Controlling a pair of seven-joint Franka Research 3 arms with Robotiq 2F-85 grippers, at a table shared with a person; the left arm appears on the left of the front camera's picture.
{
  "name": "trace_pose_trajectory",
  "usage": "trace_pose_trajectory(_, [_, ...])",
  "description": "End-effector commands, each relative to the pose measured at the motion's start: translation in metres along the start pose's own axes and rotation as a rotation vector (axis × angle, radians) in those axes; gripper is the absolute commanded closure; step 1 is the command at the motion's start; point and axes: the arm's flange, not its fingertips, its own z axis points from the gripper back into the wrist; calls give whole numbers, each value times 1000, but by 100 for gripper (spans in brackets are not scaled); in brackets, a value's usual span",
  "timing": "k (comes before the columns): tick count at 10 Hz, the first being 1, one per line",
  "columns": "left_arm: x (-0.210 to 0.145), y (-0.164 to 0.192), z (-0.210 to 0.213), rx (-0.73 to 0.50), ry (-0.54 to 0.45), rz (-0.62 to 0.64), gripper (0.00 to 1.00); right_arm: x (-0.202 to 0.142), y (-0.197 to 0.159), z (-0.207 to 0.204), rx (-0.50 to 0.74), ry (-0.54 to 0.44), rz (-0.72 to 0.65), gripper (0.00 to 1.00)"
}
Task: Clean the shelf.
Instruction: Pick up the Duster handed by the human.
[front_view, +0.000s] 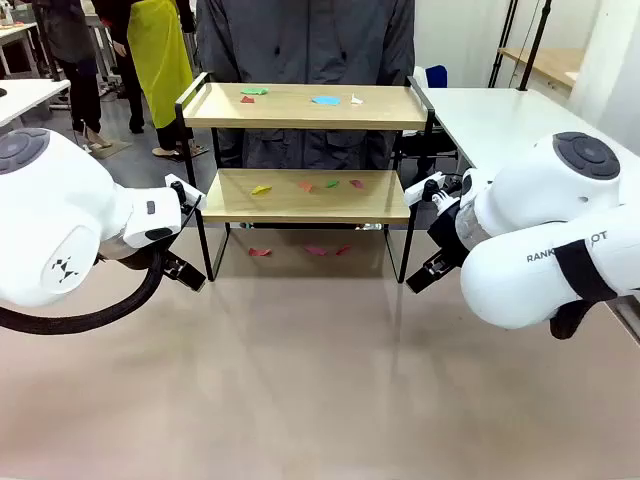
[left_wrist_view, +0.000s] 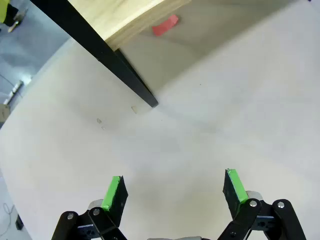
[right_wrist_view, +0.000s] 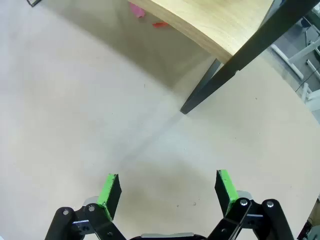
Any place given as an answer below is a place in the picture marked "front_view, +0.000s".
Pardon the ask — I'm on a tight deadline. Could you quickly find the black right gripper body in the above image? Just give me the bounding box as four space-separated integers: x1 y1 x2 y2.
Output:
428 199 471 266

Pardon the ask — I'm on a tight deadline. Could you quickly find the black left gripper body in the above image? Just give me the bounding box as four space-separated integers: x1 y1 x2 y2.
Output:
98 238 177 272

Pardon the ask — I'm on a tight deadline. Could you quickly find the black office chair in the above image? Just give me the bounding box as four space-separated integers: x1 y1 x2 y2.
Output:
399 127 460 176

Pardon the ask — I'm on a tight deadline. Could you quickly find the beige floor mat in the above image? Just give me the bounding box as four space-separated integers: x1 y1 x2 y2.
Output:
79 138 134 160

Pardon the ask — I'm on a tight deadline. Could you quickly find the large white side table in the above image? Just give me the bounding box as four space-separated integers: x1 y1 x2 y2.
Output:
407 84 640 174

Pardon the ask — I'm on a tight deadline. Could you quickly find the blue chair back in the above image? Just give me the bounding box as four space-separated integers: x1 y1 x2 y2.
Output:
423 64 450 90

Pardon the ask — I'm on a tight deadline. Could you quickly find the bystander in black clothes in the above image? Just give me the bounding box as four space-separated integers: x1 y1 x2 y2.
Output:
92 0 209 162

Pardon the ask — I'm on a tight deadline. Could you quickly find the black tripod stand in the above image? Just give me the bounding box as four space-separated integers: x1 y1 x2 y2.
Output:
488 0 521 90

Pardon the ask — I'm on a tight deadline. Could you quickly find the light wooden background table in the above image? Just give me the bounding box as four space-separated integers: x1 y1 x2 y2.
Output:
497 47 587 99

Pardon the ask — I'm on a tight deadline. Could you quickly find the yellow apron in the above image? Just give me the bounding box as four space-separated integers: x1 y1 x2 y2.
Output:
126 0 195 130

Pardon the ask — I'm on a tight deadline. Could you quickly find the small white side table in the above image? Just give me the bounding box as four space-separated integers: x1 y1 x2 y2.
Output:
0 78 72 129

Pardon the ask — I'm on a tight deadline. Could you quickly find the black stand pole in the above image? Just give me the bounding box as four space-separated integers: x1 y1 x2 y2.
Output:
517 0 554 92

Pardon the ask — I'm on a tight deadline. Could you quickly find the person in grey jacket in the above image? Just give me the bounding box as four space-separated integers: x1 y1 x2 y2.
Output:
194 0 416 171

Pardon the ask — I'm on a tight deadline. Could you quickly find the white background desk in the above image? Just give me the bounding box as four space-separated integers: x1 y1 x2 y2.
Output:
0 19 40 79

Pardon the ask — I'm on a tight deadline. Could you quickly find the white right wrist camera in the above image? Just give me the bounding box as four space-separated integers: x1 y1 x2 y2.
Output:
403 171 459 209

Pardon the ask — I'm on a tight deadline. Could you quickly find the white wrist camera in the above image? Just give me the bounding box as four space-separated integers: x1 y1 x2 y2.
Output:
403 171 459 209
164 172 207 216

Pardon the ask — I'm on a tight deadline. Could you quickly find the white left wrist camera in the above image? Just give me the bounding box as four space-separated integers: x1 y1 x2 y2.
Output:
164 172 207 216

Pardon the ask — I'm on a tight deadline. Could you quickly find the black fabric arm strap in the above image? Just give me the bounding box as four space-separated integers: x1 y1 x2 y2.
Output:
548 239 621 341

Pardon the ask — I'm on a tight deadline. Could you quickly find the two-tier wooden black-frame shelf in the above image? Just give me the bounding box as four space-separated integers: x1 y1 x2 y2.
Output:
174 71 437 285

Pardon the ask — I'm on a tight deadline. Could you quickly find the grey aluminium rail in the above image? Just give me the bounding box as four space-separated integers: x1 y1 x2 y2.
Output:
613 294 640 346

